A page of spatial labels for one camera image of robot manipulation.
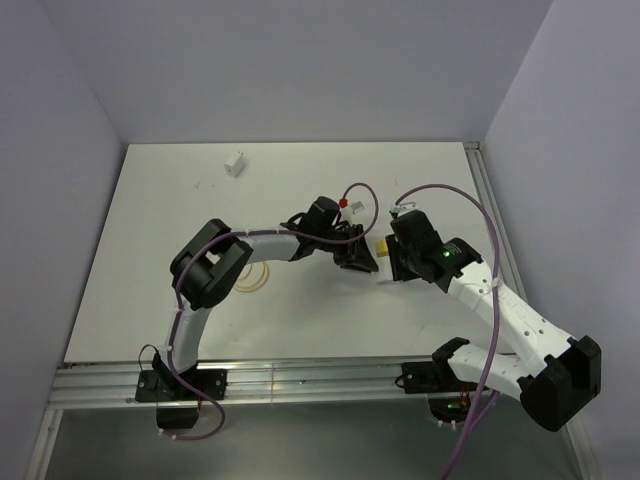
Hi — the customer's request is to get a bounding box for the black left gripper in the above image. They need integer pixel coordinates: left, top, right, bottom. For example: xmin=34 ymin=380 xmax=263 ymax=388
xmin=316 ymin=224 xmax=379 ymax=274

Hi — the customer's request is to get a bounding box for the yellow dual USB charger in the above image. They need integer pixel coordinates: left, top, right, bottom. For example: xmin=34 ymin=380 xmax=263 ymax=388
xmin=375 ymin=239 xmax=390 ymax=258

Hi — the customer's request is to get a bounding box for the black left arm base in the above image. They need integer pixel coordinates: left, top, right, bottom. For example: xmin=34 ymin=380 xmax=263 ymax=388
xmin=134 ymin=369 xmax=227 ymax=403

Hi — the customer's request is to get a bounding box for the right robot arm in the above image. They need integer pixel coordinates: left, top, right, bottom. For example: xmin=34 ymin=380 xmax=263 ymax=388
xmin=386 ymin=210 xmax=602 ymax=432

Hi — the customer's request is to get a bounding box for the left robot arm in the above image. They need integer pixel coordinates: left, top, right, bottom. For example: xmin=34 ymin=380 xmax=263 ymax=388
xmin=152 ymin=196 xmax=378 ymax=399

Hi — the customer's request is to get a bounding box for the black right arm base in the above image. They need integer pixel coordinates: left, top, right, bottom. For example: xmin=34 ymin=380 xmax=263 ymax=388
xmin=400 ymin=360 xmax=462 ymax=394

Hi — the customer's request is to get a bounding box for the white USB charger far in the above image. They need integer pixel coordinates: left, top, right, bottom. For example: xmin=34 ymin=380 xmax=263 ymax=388
xmin=224 ymin=151 xmax=246 ymax=178

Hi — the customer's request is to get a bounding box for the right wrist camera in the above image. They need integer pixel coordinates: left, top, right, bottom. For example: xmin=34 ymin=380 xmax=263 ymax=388
xmin=389 ymin=201 xmax=417 ymax=219

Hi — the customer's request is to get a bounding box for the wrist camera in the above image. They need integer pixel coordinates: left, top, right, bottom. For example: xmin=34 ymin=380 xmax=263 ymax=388
xmin=338 ymin=198 xmax=365 ymax=222
xmin=389 ymin=201 xmax=417 ymax=219

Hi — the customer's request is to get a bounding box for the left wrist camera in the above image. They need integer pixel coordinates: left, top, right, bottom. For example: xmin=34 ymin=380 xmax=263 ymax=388
xmin=338 ymin=198 xmax=365 ymax=222

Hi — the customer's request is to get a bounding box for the aluminium right rail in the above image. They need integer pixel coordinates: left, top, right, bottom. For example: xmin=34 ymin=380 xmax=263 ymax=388
xmin=463 ymin=142 xmax=527 ymax=300

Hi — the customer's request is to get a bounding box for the aluminium rail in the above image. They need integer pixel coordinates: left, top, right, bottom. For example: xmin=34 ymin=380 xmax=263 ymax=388
xmin=46 ymin=356 xmax=430 ymax=410
xmin=463 ymin=142 xmax=527 ymax=300

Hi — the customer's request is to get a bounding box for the aluminium front rail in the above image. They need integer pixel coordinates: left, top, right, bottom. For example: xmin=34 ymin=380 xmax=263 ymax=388
xmin=46 ymin=356 xmax=430 ymax=410

